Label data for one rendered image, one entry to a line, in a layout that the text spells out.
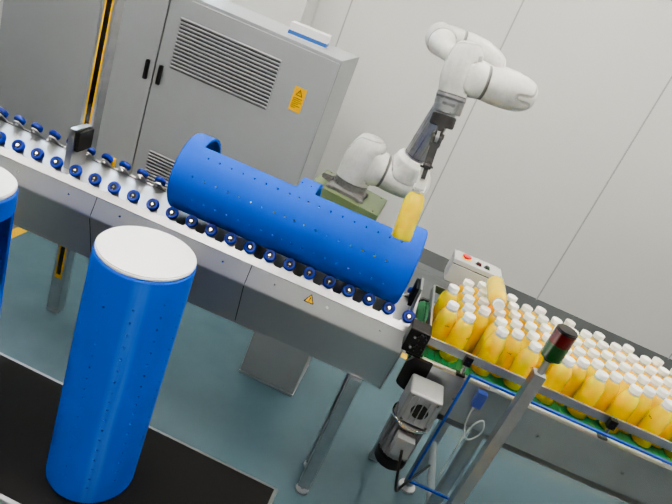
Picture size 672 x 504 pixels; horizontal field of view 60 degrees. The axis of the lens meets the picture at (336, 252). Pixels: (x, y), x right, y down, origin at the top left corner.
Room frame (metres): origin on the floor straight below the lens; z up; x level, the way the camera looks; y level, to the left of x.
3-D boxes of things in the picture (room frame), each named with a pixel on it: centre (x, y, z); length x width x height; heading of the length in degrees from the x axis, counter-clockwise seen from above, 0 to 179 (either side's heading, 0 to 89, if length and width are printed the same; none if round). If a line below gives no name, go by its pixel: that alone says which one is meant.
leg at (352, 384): (1.83, -0.25, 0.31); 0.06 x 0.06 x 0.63; 88
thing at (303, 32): (3.67, 0.64, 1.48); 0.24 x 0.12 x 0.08; 93
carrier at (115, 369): (1.41, 0.49, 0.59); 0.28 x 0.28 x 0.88
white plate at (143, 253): (1.41, 0.49, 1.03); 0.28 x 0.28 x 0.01
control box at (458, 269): (2.18, -0.54, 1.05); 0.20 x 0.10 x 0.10; 88
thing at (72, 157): (1.95, 1.01, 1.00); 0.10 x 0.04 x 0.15; 178
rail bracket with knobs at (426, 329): (1.70, -0.35, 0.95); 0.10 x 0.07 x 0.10; 178
